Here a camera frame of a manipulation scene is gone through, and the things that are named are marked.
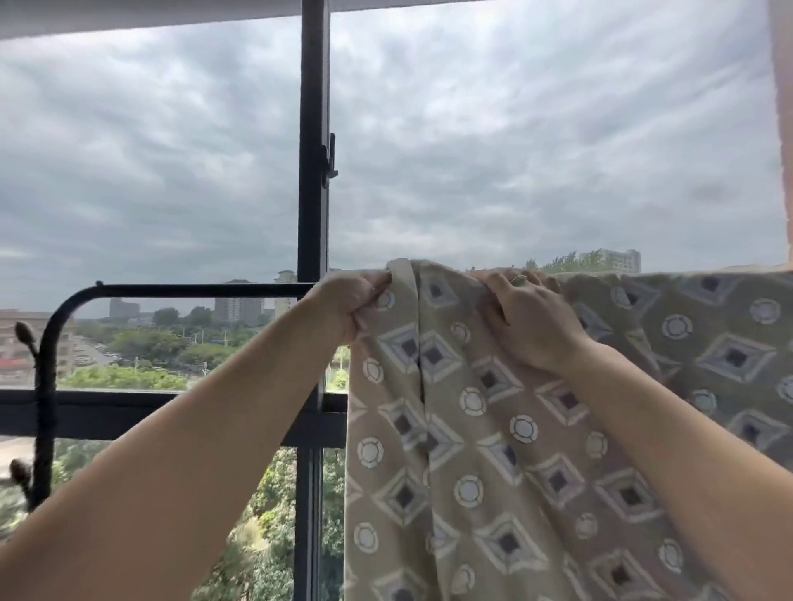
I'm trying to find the person's right hand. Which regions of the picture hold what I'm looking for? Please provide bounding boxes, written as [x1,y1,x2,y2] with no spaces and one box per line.
[470,267,597,374]

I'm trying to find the person's left hand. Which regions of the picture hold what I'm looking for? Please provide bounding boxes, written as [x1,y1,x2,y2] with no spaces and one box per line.
[304,270,394,348]

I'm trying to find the beige diamond patterned cloth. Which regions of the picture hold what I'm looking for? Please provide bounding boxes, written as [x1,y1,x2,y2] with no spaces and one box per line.
[342,258,793,601]

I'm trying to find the person's right forearm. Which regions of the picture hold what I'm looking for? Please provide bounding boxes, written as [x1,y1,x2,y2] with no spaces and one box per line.
[558,339,793,601]

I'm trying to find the person's left forearm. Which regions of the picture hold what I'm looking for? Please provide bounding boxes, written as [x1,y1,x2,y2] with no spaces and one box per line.
[0,296,351,601]

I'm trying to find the beige tower building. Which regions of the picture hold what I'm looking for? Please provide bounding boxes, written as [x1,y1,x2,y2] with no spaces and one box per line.
[273,270,299,318]

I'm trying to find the grey high-rise building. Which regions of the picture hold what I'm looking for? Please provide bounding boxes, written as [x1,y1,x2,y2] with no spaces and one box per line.
[214,279,265,324]

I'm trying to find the black metal drying rack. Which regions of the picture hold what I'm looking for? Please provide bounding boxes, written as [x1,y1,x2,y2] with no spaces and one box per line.
[9,280,318,515]

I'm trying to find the green trees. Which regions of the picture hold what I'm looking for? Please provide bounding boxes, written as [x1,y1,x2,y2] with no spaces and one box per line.
[0,306,351,601]

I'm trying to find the pink curtain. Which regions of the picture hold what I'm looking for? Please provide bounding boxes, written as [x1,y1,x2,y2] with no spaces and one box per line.
[767,0,793,250]

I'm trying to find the low red-brown building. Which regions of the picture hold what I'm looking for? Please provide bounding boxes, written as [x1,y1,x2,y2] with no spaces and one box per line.
[0,308,76,380]

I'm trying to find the black window frame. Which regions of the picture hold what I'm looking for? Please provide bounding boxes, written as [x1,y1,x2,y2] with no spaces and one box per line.
[0,0,349,601]

